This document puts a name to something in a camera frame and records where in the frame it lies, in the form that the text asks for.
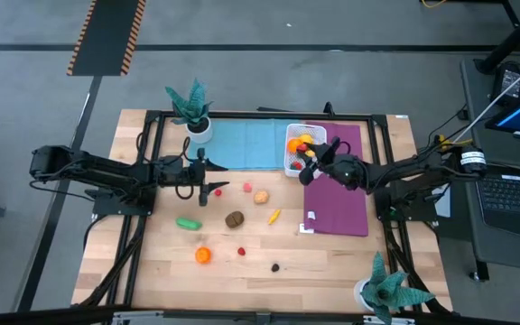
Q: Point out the black hazard-striped floor mat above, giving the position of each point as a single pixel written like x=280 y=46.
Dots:
x=106 y=36

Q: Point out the black aluminium table frame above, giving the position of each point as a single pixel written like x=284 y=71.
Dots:
x=242 y=115

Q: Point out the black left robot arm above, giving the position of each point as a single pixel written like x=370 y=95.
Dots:
x=106 y=171

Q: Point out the plant in white pot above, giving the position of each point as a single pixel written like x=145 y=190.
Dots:
x=386 y=291
x=192 y=110

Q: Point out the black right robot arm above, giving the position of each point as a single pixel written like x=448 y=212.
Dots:
x=422 y=169

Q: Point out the light blue cloth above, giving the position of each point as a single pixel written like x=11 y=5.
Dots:
x=242 y=144

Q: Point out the white perforated plastic basket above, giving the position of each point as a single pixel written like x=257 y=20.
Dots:
x=319 y=131

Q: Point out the black laptop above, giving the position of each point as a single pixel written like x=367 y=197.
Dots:
x=513 y=198

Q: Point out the green toy cucumber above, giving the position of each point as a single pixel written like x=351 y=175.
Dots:
x=188 y=223

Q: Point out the black stand leg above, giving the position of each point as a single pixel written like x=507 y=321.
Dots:
x=513 y=38

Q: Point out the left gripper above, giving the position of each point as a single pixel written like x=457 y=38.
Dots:
x=195 y=171

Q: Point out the purple cloth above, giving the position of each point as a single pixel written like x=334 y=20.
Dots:
x=337 y=207

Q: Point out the yellow toy corn green husk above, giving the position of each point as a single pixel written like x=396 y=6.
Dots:
x=306 y=138

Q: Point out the orange toy fruit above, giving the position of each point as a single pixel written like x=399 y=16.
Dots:
x=203 y=255

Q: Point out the red toy raspberry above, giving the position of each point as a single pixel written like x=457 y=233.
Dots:
x=241 y=251

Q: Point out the black toy blackberry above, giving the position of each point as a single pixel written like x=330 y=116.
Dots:
x=275 y=267

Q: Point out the white paper sheet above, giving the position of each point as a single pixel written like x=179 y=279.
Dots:
x=444 y=205

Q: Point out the pink toy peach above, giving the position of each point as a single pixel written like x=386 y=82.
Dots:
x=247 y=187

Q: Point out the tan toy potato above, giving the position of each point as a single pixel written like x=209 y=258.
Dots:
x=261 y=197

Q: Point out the small red toy tomato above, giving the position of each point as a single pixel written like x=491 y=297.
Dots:
x=218 y=192

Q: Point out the white paper tag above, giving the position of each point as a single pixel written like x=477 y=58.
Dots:
x=306 y=229

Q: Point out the brown toy kiwi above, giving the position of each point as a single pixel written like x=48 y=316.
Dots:
x=234 y=219

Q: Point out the yellow toy banana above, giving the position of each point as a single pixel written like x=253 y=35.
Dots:
x=274 y=216

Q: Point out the black power adapter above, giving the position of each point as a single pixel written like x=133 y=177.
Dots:
x=508 y=81

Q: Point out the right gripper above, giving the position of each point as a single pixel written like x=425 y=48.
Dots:
x=348 y=171

